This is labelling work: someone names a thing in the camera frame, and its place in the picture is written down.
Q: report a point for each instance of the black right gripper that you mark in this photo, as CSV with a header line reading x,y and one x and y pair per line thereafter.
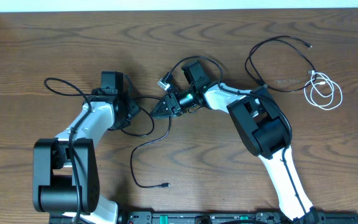
x,y
174,109

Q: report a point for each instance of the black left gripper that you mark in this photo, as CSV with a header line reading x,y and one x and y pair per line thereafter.
x,y
134,108

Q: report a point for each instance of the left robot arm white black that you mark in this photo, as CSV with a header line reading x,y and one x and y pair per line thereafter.
x,y
65,173

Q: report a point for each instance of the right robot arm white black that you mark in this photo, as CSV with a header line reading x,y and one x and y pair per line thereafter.
x,y
263,129

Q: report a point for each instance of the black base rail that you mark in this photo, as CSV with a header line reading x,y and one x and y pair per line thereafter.
x,y
193,218

